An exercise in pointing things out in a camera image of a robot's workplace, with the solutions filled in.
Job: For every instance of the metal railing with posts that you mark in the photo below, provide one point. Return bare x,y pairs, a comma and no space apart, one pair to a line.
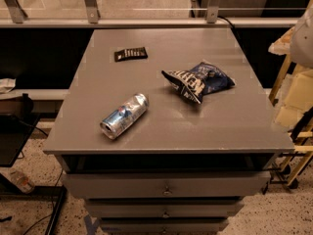
145,13

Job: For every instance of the bottom grey drawer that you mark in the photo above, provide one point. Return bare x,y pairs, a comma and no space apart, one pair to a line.
155,225

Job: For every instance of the middle grey drawer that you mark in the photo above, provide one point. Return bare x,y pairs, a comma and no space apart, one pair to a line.
164,209

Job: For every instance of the silver blue redbull can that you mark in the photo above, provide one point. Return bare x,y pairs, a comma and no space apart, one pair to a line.
124,116

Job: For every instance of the plastic bottle on floor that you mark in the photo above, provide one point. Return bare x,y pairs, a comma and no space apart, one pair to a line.
22,181

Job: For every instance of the top grey drawer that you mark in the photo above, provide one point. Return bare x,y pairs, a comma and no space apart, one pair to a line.
165,185

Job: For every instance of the black side table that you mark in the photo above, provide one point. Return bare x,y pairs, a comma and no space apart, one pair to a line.
16,125

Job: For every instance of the grey drawer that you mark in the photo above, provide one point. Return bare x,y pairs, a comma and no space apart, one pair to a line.
164,209
155,225
165,185

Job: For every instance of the grey drawer cabinet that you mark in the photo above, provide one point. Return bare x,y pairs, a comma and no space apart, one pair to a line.
229,131

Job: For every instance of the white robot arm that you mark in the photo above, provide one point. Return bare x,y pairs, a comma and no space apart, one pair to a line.
302,40

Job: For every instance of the blue chips bag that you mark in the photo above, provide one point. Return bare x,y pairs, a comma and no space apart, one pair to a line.
203,79

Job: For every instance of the black snack packet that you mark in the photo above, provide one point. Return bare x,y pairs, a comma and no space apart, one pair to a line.
130,54

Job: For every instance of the yellow wooden frame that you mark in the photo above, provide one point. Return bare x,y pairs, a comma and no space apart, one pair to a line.
294,109

